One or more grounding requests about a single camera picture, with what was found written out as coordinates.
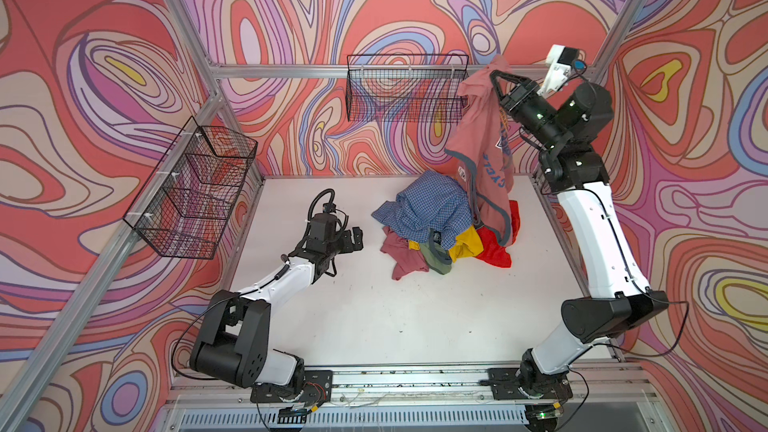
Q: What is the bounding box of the pink hooded sweatshirt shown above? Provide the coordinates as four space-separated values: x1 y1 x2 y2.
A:
445 55 514 247

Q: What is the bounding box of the black wire basket wall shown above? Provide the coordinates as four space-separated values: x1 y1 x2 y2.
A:
123 118 258 260
345 53 469 124

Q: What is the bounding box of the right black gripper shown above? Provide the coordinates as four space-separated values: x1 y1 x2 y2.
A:
488 69 566 151

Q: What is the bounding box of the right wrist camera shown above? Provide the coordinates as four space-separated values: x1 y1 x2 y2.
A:
538 44 585 98

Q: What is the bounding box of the maroon pink cloth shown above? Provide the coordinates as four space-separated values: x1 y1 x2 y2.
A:
380 226 429 281

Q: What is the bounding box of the blue checkered shirt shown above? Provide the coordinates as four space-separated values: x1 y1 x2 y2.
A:
371 171 473 249

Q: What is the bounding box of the red cloth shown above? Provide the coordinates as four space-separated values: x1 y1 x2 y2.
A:
476 200 521 269

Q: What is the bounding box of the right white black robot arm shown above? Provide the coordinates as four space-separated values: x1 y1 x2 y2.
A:
490 71 670 398

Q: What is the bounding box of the green cloth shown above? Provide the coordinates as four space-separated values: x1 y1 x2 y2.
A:
419 243 453 275

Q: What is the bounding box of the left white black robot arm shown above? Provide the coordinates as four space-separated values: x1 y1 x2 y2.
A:
189 212 364 394

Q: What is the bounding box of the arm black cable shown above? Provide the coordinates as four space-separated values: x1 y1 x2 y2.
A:
590 185 691 361
307 188 337 223

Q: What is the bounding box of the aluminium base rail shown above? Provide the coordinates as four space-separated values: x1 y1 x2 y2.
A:
152 360 676 431

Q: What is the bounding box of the yellow cloth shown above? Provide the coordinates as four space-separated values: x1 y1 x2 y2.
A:
408 226 483 263

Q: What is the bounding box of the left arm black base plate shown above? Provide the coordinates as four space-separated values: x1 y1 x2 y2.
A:
250 369 333 405

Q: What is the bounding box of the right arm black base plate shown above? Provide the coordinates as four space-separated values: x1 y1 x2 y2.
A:
478 366 573 402

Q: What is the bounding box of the black wire basket left wall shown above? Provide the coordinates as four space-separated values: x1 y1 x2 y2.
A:
123 118 258 260

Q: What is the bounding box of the black wire basket back wall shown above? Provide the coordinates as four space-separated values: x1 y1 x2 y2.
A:
345 53 469 124

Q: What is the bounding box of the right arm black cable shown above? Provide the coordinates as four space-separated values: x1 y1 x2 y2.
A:
590 185 691 361

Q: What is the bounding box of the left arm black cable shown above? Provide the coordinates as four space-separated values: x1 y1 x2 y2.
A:
307 188 337 223

